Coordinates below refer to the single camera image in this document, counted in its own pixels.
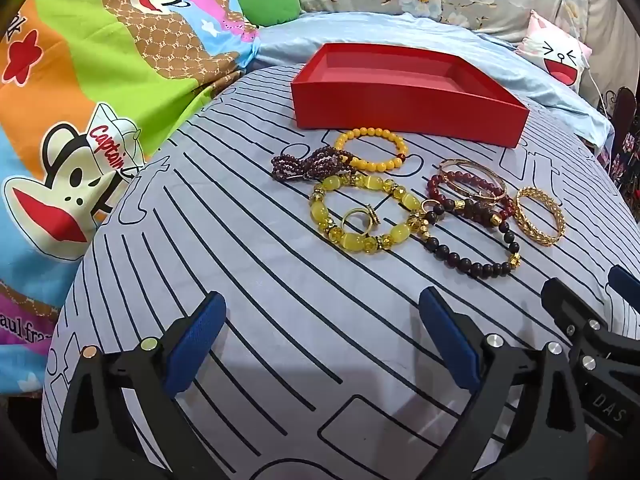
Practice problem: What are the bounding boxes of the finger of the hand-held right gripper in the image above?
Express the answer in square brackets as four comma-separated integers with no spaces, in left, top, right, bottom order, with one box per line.
[609,265,640,306]
[541,278,618,361]

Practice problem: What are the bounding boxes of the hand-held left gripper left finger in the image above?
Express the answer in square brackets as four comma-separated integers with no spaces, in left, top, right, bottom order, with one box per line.
[57,291,227,480]

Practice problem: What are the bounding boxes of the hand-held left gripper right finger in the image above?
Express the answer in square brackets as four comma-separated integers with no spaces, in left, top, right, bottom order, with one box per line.
[419,287,591,480]

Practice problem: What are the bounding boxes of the dark brown bead bracelet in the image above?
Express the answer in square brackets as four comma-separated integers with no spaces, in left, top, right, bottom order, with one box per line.
[419,199,523,278]

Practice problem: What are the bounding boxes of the gold woven bangle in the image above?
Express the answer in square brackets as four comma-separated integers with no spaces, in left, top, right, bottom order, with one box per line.
[515,186,566,247]

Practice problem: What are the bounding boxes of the thin gold bangles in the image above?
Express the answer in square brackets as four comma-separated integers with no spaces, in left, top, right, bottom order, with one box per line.
[439,158,507,202]

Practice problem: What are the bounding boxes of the gold ring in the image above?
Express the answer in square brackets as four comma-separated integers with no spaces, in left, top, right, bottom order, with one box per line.
[341,205,381,235]

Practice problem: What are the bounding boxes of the dark red bead bracelet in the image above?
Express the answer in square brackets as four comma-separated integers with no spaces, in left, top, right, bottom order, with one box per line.
[426,170,516,221]

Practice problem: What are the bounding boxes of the yellow stone bracelet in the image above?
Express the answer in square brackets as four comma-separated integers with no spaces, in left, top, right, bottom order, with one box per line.
[309,174,423,256]

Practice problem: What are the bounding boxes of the orange-yellow bead bracelet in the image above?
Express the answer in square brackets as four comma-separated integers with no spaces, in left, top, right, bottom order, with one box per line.
[334,127,409,172]

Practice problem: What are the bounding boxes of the purple garnet bead bracelet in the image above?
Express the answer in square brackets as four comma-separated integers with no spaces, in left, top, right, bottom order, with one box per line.
[271,146,357,182]

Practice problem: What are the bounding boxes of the red shallow box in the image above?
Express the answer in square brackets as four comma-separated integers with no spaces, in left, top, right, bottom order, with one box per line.
[291,43,530,149]

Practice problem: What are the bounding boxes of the dark metal rack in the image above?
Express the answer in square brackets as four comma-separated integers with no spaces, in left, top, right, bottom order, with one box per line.
[597,87,640,201]

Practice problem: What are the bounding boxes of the light blue quilt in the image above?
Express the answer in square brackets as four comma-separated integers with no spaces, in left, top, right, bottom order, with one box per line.
[250,10,615,148]

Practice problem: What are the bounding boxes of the white cat face pillow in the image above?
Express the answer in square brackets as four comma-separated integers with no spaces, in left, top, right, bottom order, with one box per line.
[515,10,593,92]

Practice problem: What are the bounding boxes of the cartoon monkey blanket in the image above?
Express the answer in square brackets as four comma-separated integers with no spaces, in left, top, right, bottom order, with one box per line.
[0,0,261,396]

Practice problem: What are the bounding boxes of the green pillow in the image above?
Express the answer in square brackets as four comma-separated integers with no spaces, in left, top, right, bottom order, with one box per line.
[234,0,301,27]

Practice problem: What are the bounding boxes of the white cable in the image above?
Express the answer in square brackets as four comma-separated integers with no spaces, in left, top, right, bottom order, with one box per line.
[586,66,610,113]

